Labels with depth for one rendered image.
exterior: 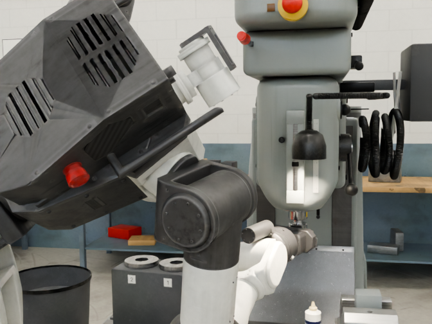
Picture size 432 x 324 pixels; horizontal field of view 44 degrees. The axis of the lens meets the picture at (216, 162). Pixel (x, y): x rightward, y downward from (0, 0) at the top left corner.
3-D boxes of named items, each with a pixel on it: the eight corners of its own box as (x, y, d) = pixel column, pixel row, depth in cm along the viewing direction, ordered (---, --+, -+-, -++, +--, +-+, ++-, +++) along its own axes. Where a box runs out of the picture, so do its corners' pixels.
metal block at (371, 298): (381, 320, 130) (382, 296, 130) (355, 318, 131) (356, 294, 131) (378, 312, 135) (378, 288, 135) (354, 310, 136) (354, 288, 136)
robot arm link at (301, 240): (317, 222, 129) (299, 231, 118) (317, 261, 129) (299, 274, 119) (269, 217, 135) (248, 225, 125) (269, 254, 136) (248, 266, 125)
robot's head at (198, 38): (196, 93, 93) (233, 69, 91) (169, 50, 91) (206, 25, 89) (202, 88, 99) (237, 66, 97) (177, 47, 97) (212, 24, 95)
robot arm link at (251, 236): (294, 267, 120) (273, 281, 110) (251, 267, 125) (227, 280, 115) (287, 217, 120) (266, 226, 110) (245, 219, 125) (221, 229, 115)
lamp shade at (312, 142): (297, 160, 109) (297, 130, 109) (288, 157, 117) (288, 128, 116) (331, 159, 110) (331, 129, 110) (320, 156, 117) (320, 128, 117)
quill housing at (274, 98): (341, 214, 123) (342, 74, 120) (252, 212, 127) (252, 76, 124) (339, 200, 142) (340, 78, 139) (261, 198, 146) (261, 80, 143)
